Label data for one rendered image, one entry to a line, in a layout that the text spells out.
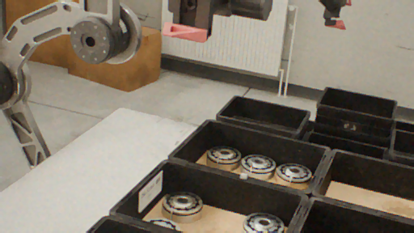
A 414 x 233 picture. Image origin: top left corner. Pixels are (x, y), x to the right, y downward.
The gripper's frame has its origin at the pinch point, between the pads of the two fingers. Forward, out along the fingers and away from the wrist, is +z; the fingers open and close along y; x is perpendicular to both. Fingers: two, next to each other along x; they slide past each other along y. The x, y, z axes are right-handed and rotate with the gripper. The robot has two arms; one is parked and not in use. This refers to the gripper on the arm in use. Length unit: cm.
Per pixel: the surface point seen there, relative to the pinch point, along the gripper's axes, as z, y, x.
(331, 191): -73, 61, -23
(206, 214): -46, 62, 6
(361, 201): -72, 61, -32
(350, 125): -200, 90, -18
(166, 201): -43, 59, 16
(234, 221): -46, 62, -2
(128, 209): -30, 56, 20
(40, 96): -256, 144, 203
